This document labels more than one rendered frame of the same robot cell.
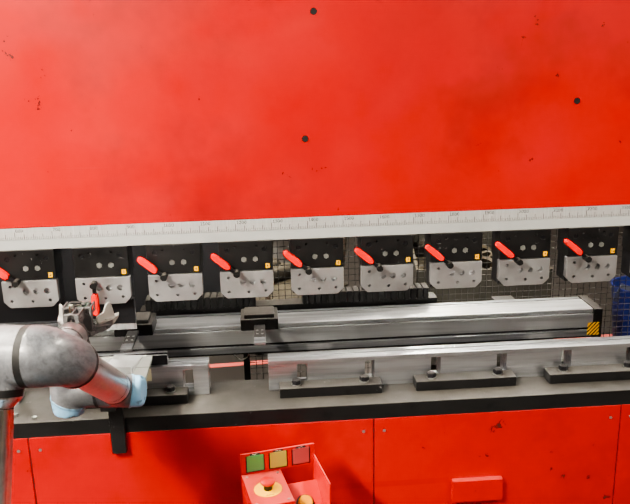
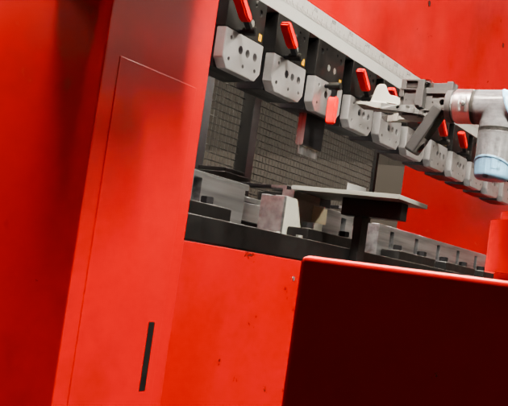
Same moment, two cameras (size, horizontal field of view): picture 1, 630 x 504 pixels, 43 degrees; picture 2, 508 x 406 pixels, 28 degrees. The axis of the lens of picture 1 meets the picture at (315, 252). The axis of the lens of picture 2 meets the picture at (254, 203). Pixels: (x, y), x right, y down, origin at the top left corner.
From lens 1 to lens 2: 2.99 m
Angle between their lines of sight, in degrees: 59
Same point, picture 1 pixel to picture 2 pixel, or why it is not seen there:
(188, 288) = (365, 121)
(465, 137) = (473, 47)
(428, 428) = not seen: hidden behind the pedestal
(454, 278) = (457, 170)
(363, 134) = (447, 17)
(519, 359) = (462, 258)
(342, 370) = (405, 246)
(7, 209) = not seen: outside the picture
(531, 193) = not seen: hidden behind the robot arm
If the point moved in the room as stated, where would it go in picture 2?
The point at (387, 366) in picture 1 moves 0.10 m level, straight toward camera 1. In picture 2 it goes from (422, 248) to (451, 251)
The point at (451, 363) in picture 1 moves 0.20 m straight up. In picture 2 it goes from (442, 254) to (450, 192)
